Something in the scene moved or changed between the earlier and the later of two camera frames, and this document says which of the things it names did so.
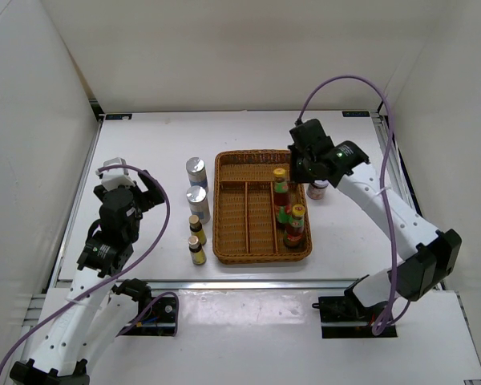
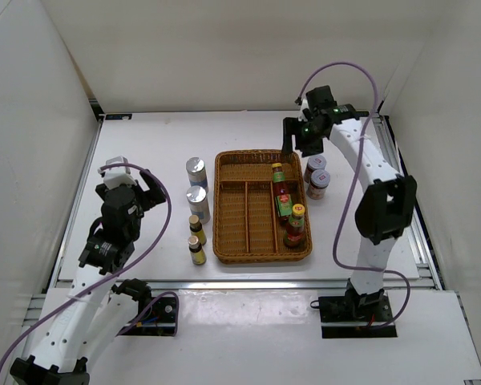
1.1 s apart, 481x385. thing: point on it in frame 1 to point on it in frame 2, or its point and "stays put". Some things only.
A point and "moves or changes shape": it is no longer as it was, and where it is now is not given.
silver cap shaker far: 196,172 stays put
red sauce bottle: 282,208 moves or changes shape
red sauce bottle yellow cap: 293,234 stays put
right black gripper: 297,177 to 290,127
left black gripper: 154,196 stays put
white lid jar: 317,190 stays put
